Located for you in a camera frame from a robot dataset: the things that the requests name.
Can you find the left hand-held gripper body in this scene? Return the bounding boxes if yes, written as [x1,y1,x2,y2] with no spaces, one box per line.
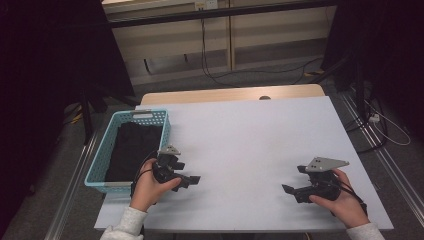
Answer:
[152,144,184,193]

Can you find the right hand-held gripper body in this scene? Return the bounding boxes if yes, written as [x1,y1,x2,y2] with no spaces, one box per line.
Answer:
[294,156,350,204]

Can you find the black shorts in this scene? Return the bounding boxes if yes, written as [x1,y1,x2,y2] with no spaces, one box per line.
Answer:
[104,122,164,183]

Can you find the light blue plastic basket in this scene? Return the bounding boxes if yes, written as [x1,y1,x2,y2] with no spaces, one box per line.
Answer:
[84,109,172,194]

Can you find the person's left hand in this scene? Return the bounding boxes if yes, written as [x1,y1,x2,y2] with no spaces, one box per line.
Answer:
[129,158,183,213]

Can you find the person's right hand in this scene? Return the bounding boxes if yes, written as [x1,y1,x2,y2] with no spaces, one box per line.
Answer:
[308,168,369,229]

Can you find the black stand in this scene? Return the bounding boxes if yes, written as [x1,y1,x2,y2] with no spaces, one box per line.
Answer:
[308,54,368,114]
[78,84,141,146]

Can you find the beige wooden cabinet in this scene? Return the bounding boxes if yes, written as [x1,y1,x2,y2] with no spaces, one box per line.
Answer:
[101,0,338,86]

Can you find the black curtain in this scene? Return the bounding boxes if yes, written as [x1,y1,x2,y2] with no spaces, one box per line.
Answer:
[0,0,136,228]
[321,0,424,141]

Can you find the black horizontal bar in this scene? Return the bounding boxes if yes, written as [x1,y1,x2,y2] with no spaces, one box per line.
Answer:
[108,0,338,29]

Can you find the left hand-held gripper black cable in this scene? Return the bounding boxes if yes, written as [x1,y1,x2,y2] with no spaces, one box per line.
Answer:
[130,151,159,201]

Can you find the hand-held gripper black cable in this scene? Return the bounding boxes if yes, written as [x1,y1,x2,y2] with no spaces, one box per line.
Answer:
[130,151,159,201]
[331,179,368,218]

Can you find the right hand-held gripper black cable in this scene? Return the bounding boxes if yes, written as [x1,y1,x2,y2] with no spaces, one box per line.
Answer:
[331,179,368,218]

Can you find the metal floor rail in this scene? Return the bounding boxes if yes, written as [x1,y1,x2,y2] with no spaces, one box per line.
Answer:
[339,91,424,218]
[44,133,99,240]

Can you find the black floor cables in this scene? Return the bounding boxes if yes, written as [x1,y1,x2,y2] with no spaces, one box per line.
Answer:
[344,96,389,154]

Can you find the white cable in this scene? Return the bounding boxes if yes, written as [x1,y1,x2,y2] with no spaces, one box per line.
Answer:
[363,99,412,147]

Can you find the long black hanging cable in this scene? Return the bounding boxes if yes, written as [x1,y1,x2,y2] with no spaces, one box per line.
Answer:
[199,18,324,88]

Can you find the white wall socket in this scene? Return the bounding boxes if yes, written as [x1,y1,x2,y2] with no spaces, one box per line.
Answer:
[194,0,219,10]

